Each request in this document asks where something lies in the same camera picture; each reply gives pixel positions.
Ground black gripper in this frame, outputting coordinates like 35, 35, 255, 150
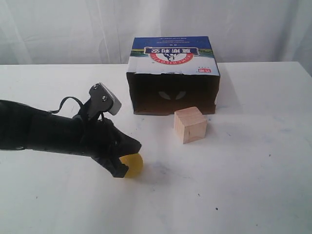
72, 107, 142, 178

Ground yellow tennis ball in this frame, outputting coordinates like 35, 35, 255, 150
119, 153, 143, 178

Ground printed cardboard box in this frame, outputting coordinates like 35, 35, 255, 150
126, 36, 220, 116

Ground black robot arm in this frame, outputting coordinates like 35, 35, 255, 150
0, 100, 141, 178

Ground wooden cube block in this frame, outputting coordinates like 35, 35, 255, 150
174, 107, 208, 144

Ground white backdrop curtain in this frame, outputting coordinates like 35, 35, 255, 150
0, 0, 312, 66

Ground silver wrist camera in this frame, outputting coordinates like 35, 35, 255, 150
87, 82, 122, 119

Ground black camera cable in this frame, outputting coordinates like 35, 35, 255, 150
48, 96, 85, 115

